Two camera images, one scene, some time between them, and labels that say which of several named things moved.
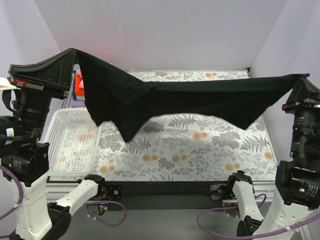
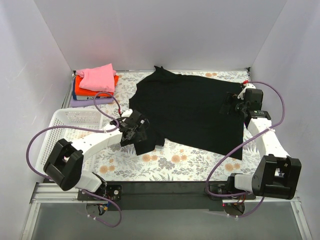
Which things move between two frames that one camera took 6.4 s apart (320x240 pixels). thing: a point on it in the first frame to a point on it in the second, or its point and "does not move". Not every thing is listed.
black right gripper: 304,105 to 231,103
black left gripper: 36,83 to 139,133
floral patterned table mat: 187,147 does not move
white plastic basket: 74,140 does not move
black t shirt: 125,100 to 186,110
